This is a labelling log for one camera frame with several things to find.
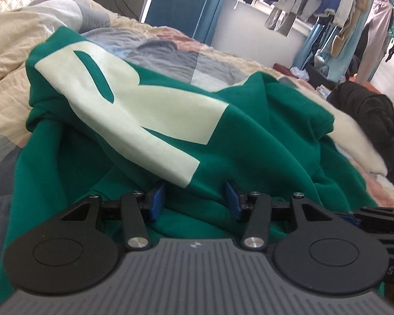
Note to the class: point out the blue curtain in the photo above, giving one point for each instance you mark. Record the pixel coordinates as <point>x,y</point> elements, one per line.
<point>218,3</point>

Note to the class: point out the green hoodie with cream print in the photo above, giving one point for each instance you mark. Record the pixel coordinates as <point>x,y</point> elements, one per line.
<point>249,131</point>

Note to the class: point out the cream fleece blanket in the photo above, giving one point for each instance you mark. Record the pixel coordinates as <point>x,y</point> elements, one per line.
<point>358,137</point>

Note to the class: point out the pink hanging pants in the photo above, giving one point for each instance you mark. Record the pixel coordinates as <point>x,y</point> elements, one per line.
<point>376,39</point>

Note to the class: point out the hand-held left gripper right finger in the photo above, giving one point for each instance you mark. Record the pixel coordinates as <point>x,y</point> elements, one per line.
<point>233,200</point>

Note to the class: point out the clear plastic bag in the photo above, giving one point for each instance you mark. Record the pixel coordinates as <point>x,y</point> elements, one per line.
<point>298,73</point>

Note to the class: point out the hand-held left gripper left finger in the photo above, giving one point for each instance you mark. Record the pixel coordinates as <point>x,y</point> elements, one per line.
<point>157,200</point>

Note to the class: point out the beige hanging garment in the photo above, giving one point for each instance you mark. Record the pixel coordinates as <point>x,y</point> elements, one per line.
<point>358,16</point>

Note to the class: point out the striped hanging shirt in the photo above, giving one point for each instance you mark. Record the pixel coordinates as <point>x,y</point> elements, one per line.
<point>279,21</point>

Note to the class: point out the black puffer jacket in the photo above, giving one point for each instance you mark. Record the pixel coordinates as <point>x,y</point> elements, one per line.
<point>371,118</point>

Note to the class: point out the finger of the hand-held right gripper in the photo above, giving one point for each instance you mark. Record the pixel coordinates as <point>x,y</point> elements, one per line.
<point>349,220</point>

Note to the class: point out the pastel checked quilt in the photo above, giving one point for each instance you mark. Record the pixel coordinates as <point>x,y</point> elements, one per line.
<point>170,52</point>

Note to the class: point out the blue padded board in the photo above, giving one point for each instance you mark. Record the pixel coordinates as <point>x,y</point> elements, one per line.
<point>177,3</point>

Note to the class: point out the light blue hanging pants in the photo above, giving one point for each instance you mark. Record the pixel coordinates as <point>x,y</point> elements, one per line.
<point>328,55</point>

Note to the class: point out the dark storage box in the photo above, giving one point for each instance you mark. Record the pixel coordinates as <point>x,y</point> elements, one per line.
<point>320,75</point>

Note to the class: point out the red suitcase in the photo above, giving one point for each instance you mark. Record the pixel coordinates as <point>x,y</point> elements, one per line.
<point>282,69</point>

